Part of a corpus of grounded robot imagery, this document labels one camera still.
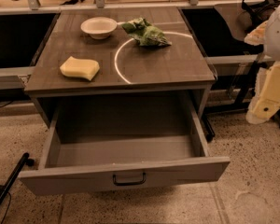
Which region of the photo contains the grey wooden drawer cabinet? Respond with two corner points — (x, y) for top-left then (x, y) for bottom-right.
(25, 7), (215, 115)

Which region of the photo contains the black metal drawer handle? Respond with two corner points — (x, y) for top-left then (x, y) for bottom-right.
(112, 173), (147, 187)

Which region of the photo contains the yellow sponge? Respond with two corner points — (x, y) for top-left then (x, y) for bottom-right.
(60, 57), (100, 81)

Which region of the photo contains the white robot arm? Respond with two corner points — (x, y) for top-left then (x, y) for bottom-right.
(245, 6), (280, 124)

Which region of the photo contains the open grey top drawer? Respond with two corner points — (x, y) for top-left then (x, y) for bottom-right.
(20, 92), (230, 195)

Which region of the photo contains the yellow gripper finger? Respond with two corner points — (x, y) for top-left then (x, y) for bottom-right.
(245, 62), (280, 124)

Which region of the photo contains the green jalapeno chip bag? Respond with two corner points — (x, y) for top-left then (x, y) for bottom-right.
(121, 18), (172, 47)

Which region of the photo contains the black tripod leg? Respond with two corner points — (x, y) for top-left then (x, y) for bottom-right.
(0, 153), (35, 205)

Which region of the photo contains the black metal table frame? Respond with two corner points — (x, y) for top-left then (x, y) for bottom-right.
(203, 63), (280, 137)

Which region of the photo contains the white paper bowl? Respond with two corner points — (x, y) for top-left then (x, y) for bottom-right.
(80, 17), (118, 40)

